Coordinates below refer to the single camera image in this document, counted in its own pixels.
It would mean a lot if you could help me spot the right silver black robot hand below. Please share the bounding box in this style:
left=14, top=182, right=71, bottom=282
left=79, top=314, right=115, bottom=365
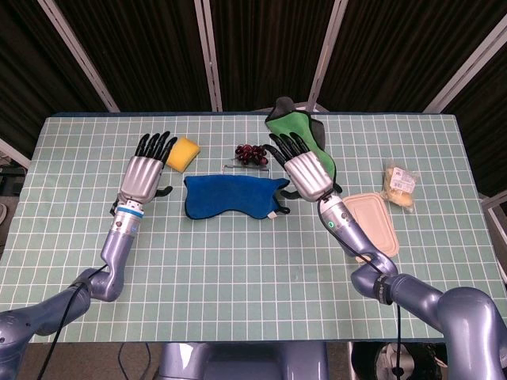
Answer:
left=264, top=132, right=334, bottom=201

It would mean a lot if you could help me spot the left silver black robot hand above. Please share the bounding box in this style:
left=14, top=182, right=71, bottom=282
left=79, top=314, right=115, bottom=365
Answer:
left=118, top=132, right=178, bottom=205

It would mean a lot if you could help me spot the blue cloth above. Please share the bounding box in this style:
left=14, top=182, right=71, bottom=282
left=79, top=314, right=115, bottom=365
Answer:
left=183, top=173, right=292, bottom=221

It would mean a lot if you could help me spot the green cloth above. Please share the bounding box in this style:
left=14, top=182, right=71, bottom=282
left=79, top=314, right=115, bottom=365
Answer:
left=264, top=97, right=342, bottom=194

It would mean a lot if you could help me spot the yellow sponge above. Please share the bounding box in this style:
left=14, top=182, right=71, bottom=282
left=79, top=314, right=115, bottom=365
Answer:
left=165, top=136, right=201, bottom=174

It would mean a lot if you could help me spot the dark red grape bunch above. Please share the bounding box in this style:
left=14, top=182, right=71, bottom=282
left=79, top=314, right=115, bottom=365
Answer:
left=234, top=143, right=269, bottom=166

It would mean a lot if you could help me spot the beige lidded food container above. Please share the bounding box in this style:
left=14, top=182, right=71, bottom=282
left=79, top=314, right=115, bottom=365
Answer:
left=342, top=192, right=399, bottom=264

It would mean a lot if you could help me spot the clear bag of yellow snacks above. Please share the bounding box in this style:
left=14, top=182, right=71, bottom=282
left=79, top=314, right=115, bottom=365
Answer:
left=380, top=158, right=419, bottom=213

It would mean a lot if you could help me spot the green white grid tablecloth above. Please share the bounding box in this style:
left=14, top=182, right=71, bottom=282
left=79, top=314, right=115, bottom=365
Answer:
left=0, top=112, right=507, bottom=344

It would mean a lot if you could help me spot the black pleated curtain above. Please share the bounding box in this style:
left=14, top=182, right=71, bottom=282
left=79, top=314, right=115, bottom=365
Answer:
left=0, top=0, right=507, bottom=199

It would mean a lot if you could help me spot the blue-grey robot torso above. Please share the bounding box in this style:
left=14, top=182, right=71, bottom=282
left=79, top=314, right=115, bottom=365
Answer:
left=158, top=342, right=330, bottom=380

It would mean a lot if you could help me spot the metal wire rack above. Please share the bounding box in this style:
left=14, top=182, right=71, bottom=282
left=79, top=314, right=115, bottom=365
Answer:
left=221, top=163, right=273, bottom=177

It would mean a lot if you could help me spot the white partition frame post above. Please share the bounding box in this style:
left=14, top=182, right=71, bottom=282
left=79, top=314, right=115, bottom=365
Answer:
left=307, top=0, right=349, bottom=112
left=193, top=0, right=223, bottom=112
left=37, top=0, right=120, bottom=113
left=422, top=21, right=507, bottom=114

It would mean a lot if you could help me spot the white frame bar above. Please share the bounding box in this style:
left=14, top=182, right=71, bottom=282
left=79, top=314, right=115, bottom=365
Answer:
left=478, top=192, right=507, bottom=242
left=0, top=137, right=32, bottom=169

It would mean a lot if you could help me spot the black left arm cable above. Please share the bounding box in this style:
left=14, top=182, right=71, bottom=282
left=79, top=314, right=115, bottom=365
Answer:
left=39, top=264, right=110, bottom=380

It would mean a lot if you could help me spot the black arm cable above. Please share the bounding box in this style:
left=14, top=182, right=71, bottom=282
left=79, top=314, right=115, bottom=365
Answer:
left=39, top=264, right=110, bottom=380
left=318, top=199, right=402, bottom=380

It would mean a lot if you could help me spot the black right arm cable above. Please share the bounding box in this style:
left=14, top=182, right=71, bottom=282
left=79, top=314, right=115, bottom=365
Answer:
left=318, top=199, right=402, bottom=380

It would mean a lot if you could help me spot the black floor cable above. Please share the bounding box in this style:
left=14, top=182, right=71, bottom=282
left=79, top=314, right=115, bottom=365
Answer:
left=116, top=343, right=152, bottom=380

